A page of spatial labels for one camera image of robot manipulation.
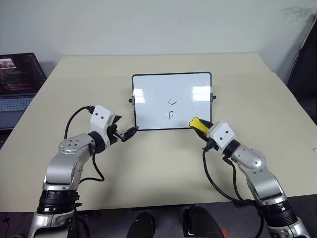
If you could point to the dark rounded shape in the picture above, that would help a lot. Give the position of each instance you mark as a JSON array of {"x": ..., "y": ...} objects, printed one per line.
[
  {"x": 200, "y": 221},
  {"x": 142, "y": 224}
]

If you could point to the grey open laptop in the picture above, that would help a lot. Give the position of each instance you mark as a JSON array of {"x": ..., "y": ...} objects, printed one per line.
[{"x": 17, "y": 77}]

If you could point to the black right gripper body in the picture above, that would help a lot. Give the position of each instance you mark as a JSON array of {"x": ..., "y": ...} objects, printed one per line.
[{"x": 210, "y": 145}]

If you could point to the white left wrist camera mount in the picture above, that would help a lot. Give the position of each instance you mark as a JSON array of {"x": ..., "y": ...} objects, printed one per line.
[{"x": 99, "y": 119}]

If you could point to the black-framed small whiteboard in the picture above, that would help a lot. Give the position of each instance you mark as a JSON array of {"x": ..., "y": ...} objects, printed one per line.
[{"x": 158, "y": 99}]

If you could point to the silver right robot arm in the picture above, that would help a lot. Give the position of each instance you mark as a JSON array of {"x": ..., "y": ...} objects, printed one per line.
[{"x": 262, "y": 178}]

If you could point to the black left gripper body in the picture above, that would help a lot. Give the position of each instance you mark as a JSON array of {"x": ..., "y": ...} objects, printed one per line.
[{"x": 112, "y": 134}]

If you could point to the yellow whiteboard eraser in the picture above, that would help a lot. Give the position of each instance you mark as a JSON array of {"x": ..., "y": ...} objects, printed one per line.
[{"x": 196, "y": 124}]

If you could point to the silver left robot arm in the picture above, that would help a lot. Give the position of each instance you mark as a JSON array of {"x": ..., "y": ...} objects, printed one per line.
[{"x": 62, "y": 166}]

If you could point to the small orange object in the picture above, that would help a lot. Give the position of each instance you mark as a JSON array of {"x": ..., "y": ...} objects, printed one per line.
[{"x": 223, "y": 233}]

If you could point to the black leaning panel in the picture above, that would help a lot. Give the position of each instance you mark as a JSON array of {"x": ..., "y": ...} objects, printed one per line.
[{"x": 303, "y": 74}]

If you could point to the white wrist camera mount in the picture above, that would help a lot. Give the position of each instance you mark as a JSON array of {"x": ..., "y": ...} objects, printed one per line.
[
  {"x": 99, "y": 119},
  {"x": 221, "y": 135}
]

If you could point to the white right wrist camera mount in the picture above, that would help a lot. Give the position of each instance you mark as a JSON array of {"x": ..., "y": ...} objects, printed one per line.
[{"x": 221, "y": 135}]

